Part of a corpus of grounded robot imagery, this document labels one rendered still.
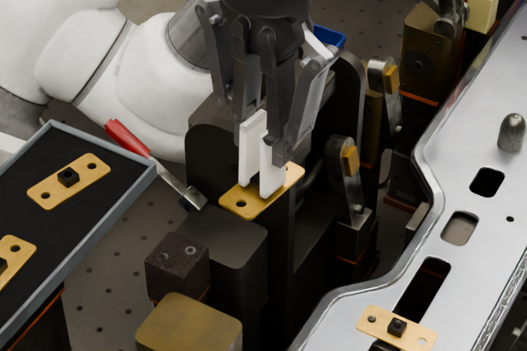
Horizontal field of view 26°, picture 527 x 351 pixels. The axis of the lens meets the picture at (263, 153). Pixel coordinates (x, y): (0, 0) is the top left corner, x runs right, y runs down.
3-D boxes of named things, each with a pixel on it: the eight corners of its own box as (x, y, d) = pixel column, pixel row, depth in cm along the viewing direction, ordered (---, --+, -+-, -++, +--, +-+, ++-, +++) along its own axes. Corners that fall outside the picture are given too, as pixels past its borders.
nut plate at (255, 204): (248, 222, 99) (249, 212, 98) (216, 203, 101) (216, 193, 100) (307, 172, 104) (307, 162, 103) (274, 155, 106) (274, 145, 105)
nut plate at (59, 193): (47, 213, 114) (45, 204, 113) (24, 193, 116) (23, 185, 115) (112, 171, 118) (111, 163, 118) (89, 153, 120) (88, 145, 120)
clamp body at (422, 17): (422, 222, 176) (448, 41, 152) (365, 199, 180) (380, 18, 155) (439, 195, 180) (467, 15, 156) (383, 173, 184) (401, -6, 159)
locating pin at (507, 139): (515, 164, 144) (523, 126, 140) (491, 156, 145) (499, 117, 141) (524, 150, 146) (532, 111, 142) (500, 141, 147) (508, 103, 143)
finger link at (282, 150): (282, 110, 96) (310, 124, 95) (281, 155, 99) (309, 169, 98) (271, 118, 95) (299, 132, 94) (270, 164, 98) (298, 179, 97)
